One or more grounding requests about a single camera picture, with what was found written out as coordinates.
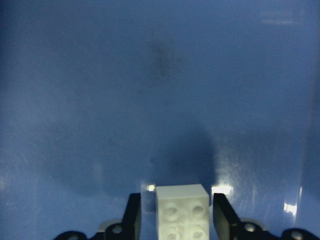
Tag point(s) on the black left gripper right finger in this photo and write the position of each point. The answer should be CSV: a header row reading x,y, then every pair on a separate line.
x,y
229,226

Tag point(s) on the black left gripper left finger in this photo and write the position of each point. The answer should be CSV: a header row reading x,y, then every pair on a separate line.
x,y
126,228

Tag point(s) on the white block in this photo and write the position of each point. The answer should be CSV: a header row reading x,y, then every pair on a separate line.
x,y
182,212

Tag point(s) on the blue plastic tray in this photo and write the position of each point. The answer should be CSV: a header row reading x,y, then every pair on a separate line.
x,y
103,98

